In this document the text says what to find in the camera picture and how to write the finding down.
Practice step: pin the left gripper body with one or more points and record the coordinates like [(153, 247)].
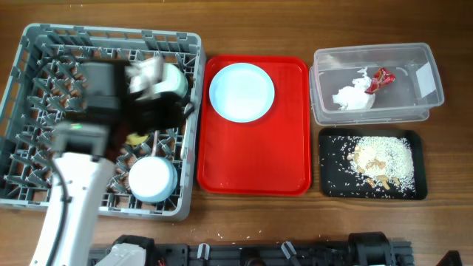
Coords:
[(145, 117)]

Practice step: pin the white plastic fork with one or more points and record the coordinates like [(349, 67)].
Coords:
[(154, 146)]

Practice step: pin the yellow plastic cup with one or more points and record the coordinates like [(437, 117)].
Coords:
[(135, 139)]

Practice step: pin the light blue plate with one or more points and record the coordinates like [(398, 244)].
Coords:
[(241, 92)]

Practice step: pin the white napkin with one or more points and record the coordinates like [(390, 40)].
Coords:
[(354, 97)]

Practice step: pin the red snack wrapper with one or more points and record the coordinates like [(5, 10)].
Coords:
[(381, 78)]

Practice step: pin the rice and food scraps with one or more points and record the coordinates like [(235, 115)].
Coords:
[(380, 163)]

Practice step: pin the white plastic spoon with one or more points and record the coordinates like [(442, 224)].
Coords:
[(183, 145)]

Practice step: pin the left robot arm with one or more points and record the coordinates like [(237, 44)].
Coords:
[(121, 98)]

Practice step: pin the grey dishwasher rack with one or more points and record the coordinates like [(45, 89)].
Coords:
[(47, 80)]

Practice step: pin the black waste tray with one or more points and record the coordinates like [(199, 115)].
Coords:
[(339, 179)]

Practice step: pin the red plastic tray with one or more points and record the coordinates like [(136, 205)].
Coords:
[(268, 156)]

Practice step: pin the clear plastic bin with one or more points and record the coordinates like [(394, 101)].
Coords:
[(417, 87)]

